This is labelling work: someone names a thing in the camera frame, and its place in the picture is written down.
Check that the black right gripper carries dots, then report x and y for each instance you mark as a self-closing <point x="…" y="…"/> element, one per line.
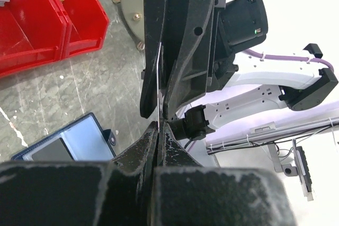
<point x="238" y="25"/>

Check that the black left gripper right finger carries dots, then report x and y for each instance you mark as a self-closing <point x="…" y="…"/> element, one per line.
<point x="189" y="194"/>

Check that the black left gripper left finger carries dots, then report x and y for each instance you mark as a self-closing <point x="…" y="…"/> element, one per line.
<point x="116" y="192"/>

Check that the thin card edge-on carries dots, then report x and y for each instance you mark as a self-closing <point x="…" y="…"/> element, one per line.
<point x="158" y="85"/>

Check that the blue leather card holder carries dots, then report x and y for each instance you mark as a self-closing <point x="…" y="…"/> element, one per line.
<point x="84" y="138"/>

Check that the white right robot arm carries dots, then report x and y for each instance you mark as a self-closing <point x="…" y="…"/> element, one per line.
<point x="262" y="82"/>

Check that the red plastic bin right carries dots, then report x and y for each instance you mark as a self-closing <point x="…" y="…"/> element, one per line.
<point x="86" y="26"/>

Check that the red plastic bin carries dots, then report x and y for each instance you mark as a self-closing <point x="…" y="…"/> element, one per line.
<point x="32" y="34"/>
<point x="86" y="26"/>

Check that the red plastic bin middle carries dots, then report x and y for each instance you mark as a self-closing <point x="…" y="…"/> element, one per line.
<point x="32" y="34"/>

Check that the grey cable bracket outside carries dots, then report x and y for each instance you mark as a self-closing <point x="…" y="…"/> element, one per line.
<point x="283" y="143"/>

